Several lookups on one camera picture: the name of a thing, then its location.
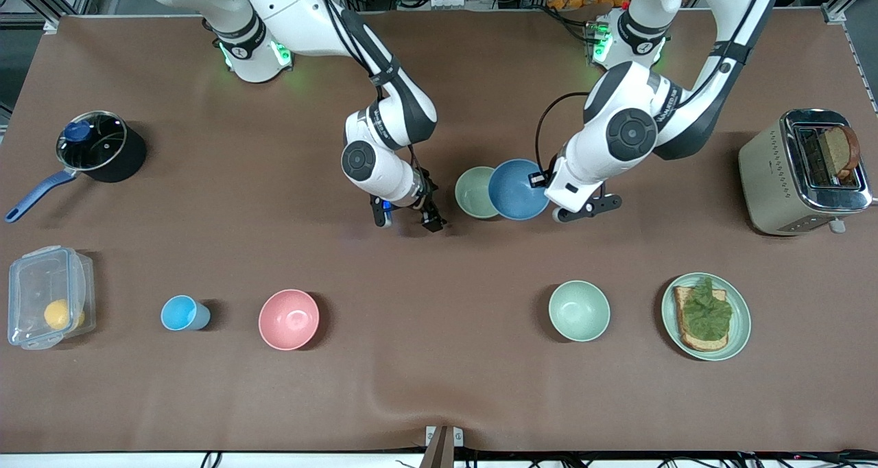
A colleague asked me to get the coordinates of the blue bowl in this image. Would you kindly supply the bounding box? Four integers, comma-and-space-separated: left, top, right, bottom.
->
488, 159, 551, 221

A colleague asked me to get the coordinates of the sage green bowl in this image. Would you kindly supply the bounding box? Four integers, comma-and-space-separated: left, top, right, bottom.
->
455, 166, 500, 220

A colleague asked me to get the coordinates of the mint green bowl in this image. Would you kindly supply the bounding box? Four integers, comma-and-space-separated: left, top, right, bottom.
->
548, 280, 611, 342

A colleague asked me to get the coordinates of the pink bowl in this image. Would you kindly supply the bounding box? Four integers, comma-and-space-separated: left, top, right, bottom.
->
259, 289, 320, 351

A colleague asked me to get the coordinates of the green lettuce leaf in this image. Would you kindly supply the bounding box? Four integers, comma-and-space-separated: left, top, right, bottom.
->
683, 277, 733, 340

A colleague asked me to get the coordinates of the beige chrome toaster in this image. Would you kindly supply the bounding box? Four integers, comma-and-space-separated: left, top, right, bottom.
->
739, 108, 873, 236

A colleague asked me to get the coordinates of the bread slice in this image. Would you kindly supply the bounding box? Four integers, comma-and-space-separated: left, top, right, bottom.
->
672, 286, 729, 352

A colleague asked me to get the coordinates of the mint green plate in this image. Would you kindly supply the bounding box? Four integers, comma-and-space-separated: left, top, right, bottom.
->
661, 272, 752, 362

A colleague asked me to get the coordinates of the blue cup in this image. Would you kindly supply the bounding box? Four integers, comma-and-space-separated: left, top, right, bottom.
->
161, 294, 211, 331

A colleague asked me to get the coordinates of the brown toast slice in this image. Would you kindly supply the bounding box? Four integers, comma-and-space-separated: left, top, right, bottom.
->
818, 125, 861, 180

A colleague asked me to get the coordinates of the glass lid with blue knob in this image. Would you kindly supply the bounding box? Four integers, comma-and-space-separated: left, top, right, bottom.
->
56, 111, 128, 172

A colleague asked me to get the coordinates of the yellow lemon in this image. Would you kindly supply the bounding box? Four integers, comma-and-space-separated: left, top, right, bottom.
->
44, 299, 86, 331

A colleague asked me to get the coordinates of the clear plastic container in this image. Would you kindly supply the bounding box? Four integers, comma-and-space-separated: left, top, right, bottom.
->
7, 246, 97, 351

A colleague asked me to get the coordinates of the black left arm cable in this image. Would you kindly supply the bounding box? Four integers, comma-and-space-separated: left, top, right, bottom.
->
535, 92, 592, 175

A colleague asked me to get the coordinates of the metal table edge bracket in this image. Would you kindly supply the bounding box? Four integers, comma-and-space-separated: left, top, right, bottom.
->
425, 425, 464, 468

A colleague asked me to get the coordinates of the black pot with blue handle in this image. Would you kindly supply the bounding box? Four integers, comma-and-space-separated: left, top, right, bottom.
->
5, 110, 147, 223

